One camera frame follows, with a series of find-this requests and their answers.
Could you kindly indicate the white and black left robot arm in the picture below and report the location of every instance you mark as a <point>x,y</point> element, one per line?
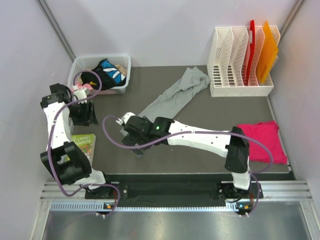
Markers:
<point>65,161</point>

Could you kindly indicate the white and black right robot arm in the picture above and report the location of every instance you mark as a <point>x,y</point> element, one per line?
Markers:
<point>231,145</point>

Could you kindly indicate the orange plastic folder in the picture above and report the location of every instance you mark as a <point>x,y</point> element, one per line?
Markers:
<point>268,52</point>

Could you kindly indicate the light pink t shirt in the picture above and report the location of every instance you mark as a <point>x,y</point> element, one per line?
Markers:
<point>78,85</point>

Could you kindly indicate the green children's book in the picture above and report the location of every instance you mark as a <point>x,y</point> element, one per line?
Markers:
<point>86,143</point>

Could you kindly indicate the white plastic laundry basket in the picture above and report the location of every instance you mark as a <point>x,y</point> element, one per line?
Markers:
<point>88,62</point>

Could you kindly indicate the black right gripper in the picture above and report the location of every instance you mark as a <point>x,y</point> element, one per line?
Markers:
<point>131,140</point>

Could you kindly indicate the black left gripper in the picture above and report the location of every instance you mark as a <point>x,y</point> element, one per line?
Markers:
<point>89,117</point>

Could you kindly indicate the grey t shirt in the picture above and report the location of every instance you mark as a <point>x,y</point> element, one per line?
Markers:
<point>176,97</point>

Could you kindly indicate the white file organiser rack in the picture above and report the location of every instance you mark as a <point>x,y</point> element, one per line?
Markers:
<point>225,65</point>

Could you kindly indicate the folded magenta t shirt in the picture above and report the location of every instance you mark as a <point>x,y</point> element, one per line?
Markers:
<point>267,134</point>

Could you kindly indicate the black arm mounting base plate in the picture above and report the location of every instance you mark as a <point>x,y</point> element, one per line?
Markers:
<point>206,188</point>

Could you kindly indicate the aluminium frame rail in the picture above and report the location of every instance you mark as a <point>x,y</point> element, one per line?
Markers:
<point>271,191</point>

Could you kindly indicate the black and blue t shirt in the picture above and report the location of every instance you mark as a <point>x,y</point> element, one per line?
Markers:
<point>105,62</point>

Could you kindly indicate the red plastic folder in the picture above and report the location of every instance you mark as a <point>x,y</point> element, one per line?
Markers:
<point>249,52</point>

